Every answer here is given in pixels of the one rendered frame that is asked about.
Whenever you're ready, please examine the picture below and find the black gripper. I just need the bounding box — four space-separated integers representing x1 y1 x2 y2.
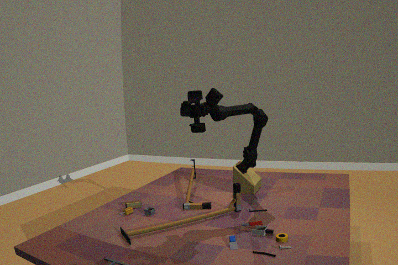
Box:
187 91 208 133

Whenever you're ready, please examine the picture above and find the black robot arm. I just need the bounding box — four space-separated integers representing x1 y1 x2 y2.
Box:
180 88 268 174

